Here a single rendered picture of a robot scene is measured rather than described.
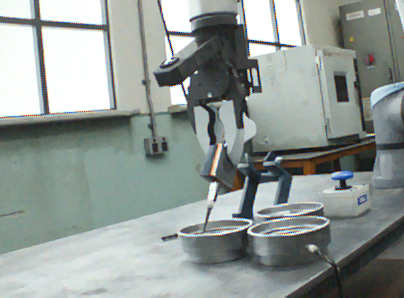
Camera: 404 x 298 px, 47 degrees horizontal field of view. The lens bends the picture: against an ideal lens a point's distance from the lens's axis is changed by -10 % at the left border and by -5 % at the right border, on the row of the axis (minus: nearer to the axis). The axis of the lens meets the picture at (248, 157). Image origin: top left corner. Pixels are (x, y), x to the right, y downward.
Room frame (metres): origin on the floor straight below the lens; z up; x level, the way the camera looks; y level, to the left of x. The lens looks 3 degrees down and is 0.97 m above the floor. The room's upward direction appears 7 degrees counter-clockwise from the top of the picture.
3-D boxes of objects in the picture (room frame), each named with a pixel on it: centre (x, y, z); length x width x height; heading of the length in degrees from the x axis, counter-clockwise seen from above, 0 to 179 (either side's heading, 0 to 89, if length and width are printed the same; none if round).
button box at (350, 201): (0.86, -0.16, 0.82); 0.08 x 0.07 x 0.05; 144
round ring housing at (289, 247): (0.62, -0.04, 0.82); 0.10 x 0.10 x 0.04
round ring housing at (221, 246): (0.67, 0.06, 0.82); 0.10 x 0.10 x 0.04
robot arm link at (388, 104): (1.12, -0.36, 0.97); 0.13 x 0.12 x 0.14; 33
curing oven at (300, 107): (3.29, -0.46, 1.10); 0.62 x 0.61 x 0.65; 144
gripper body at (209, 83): (0.72, 0.02, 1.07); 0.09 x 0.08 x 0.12; 145
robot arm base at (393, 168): (1.12, -0.36, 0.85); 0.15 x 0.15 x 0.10
